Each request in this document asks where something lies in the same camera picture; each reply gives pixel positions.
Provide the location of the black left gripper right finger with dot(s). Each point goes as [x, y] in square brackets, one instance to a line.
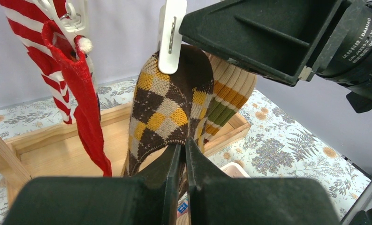
[218, 199]

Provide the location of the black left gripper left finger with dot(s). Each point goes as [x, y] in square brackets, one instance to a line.
[148, 198]

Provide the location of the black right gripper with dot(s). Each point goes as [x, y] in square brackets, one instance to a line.
[288, 41]

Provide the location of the pink patterned sock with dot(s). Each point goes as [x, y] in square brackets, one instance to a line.
[182, 208]

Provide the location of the red bow sock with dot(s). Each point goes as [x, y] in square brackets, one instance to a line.
[76, 73]

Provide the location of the white plastic basket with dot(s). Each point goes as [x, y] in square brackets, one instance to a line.
[234, 170]

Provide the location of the white plastic clip hanger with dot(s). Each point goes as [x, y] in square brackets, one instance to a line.
[75, 22]

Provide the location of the beige sock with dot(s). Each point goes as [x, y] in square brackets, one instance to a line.
[232, 87]

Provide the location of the red white striped sock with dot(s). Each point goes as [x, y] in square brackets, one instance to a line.
[26, 21]

